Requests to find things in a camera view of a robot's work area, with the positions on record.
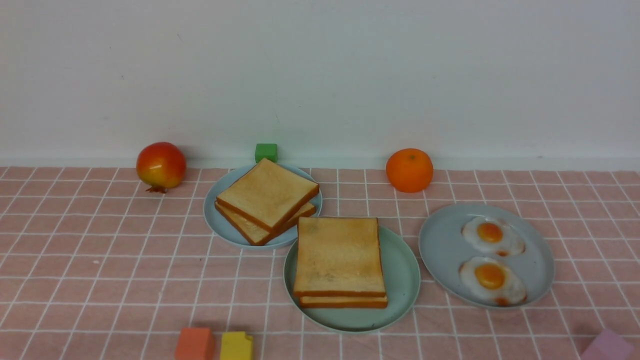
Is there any toast slice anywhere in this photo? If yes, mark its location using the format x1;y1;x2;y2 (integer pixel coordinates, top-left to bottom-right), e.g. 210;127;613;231
298;296;389;309
216;158;320;231
214;200;316;246
293;217;387;297

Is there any green foam block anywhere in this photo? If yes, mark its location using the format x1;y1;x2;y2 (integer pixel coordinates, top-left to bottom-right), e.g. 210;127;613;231
254;143;279;164

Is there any toast slice bottom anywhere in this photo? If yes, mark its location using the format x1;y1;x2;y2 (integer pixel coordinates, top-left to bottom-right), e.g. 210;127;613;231
214;200;316;246

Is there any orange fruit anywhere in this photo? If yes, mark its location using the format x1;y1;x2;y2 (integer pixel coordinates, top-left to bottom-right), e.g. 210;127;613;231
385;148;434;193

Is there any mint green plate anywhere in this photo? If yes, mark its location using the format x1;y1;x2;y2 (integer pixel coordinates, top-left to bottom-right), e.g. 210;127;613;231
283;225;421;335

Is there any grey egg plate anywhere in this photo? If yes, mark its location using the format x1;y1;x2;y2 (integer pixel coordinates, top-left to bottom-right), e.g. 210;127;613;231
419;203;556;309

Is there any red pomegranate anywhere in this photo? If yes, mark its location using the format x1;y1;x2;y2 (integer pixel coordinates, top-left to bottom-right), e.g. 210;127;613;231
135;141;187;194

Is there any fried egg back right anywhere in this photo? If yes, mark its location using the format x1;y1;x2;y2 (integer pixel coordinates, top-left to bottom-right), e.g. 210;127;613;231
461;216;526;257

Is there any fried egg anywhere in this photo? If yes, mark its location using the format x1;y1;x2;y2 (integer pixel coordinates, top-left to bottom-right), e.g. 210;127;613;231
461;216;526;257
458;256;528;306

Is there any yellow foam block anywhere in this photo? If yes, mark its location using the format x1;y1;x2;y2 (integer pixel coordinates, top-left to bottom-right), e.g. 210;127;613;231
219;332;254;360

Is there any fried egg front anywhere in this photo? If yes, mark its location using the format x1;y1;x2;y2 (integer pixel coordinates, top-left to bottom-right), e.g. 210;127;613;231
458;256;528;306

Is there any orange foam block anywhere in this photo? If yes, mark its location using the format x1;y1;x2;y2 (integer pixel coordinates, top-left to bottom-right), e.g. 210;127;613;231
174;327;215;360

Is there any pink foam block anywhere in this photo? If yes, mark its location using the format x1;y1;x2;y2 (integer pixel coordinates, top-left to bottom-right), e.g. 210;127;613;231
580;328;634;360

